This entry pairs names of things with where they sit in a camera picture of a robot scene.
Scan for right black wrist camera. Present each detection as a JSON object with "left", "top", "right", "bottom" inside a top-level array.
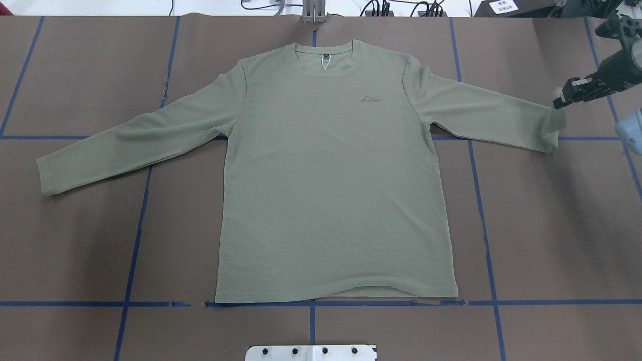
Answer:
[{"left": 594, "top": 13, "right": 640, "bottom": 49}]

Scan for white camera mast with base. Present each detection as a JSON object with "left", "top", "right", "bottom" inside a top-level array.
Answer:
[{"left": 245, "top": 344, "right": 378, "bottom": 360}]

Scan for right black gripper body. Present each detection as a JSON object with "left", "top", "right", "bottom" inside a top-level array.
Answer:
[{"left": 592, "top": 50, "right": 641, "bottom": 96}]

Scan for aluminium frame post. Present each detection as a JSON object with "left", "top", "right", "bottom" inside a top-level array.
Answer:
[{"left": 302, "top": 0, "right": 327, "bottom": 24}]

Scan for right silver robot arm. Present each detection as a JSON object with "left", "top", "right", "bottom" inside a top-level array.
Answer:
[{"left": 553, "top": 13, "right": 641, "bottom": 110}]

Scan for black box with white label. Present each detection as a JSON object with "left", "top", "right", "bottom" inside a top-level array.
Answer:
[{"left": 473, "top": 1, "right": 557, "bottom": 18}]

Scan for olive green long-sleeve shirt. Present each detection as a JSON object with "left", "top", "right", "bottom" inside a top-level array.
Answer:
[{"left": 37, "top": 40, "right": 566, "bottom": 304}]

